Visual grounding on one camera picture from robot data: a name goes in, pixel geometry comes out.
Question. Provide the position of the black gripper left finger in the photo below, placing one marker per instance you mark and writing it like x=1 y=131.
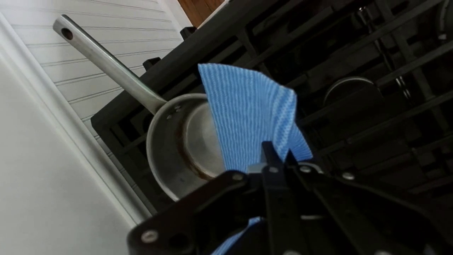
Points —
x=201 y=221

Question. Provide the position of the black gas stove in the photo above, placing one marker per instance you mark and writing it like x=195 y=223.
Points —
x=374 y=77

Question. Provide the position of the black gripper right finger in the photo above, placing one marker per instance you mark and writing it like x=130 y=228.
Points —
x=372 y=216

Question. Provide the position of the small steel saucepan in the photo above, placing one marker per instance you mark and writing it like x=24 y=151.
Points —
x=181 y=141

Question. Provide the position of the blue paper towel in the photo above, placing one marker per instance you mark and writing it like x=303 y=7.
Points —
x=248 y=107

